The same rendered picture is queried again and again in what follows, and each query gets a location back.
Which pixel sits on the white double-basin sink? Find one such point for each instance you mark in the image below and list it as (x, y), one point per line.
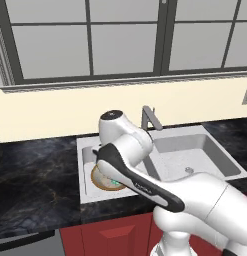
(195, 156)

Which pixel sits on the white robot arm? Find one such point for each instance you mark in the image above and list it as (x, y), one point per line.
(195, 196)

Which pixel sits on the brown rimmed bowl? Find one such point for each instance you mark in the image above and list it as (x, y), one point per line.
(101, 181)

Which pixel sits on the grey dishwasher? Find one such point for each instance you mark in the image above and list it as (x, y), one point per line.
(25, 244)

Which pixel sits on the grey sink tap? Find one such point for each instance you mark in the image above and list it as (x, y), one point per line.
(149, 119)

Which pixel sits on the red cupboard door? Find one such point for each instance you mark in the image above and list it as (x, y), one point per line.
(118, 235)

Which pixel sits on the dark framed window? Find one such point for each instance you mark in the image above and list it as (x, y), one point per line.
(121, 40)

